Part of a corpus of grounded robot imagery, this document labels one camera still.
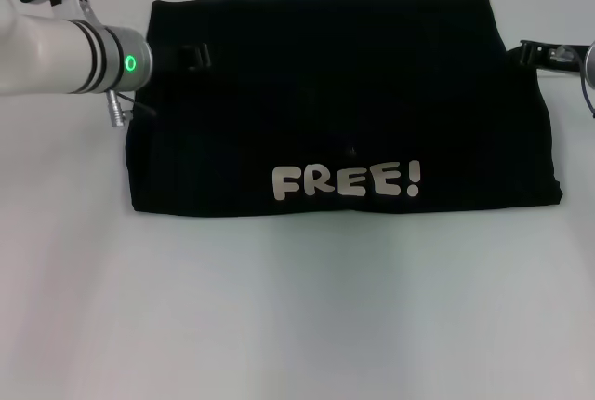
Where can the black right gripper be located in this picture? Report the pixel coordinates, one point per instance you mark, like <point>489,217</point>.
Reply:
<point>558,57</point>

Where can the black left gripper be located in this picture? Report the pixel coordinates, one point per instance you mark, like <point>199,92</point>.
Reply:
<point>167,58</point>

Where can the black printed t-shirt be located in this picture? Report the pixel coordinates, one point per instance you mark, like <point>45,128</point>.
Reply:
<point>325,93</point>

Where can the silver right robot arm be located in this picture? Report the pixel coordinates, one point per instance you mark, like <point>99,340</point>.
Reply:
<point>591,62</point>

